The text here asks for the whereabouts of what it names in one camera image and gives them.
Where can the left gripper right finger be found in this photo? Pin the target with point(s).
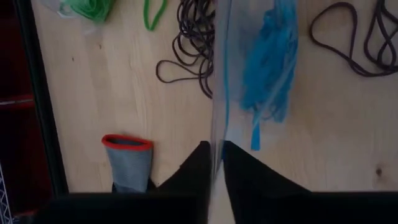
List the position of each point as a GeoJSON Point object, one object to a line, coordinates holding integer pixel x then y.
{"type": "Point", "coordinates": [295, 208]}

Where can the black bundle with green edge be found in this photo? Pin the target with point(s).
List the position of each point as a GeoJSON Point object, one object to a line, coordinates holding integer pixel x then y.
{"type": "Point", "coordinates": [130, 168]}

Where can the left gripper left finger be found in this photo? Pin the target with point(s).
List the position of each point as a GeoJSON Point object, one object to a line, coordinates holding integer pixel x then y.
{"type": "Point", "coordinates": [140, 208]}

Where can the blue rubber bands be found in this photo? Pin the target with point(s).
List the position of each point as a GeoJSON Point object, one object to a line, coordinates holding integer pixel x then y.
{"type": "Point", "coordinates": [270, 62]}

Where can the loose dark rubber bands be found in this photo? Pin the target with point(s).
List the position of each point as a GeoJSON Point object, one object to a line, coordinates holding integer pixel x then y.
{"type": "Point", "coordinates": [353, 60]}

